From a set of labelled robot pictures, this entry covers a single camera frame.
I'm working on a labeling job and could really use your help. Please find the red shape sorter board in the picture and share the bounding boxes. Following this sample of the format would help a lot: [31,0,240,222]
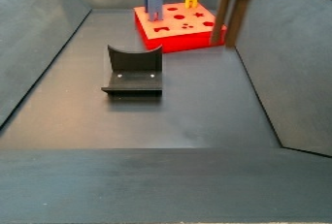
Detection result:
[134,3,216,53]

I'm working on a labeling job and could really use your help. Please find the brown three prong peg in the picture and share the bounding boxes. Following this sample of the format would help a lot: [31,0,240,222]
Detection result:
[211,0,251,48]

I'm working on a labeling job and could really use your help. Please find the grey blue peg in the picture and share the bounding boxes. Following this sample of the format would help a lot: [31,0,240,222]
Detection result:
[148,0,164,21]

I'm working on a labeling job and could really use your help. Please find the black curved bracket stand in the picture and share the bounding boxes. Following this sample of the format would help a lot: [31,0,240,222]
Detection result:
[102,47,163,94]

